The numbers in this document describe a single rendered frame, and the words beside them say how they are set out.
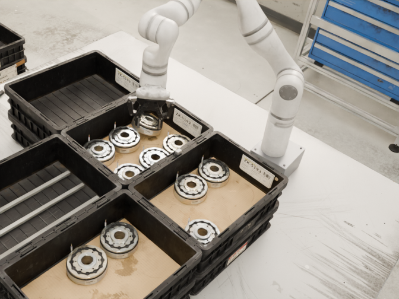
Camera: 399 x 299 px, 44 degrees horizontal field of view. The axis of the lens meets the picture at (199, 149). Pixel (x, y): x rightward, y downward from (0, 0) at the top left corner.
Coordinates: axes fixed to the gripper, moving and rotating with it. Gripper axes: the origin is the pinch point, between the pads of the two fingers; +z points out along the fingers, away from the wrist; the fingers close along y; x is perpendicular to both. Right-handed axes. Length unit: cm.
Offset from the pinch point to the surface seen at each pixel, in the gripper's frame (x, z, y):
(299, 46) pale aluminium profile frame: -169, 63, -102
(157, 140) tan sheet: -12.6, 17.5, -4.0
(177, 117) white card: -18.5, 11.5, -10.6
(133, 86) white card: -34.1, 11.4, 5.0
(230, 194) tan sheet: 10.5, 17.6, -27.0
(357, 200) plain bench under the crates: -2, 30, -78
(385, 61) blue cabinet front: -134, 48, -143
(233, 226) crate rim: 31.8, 7.7, -23.6
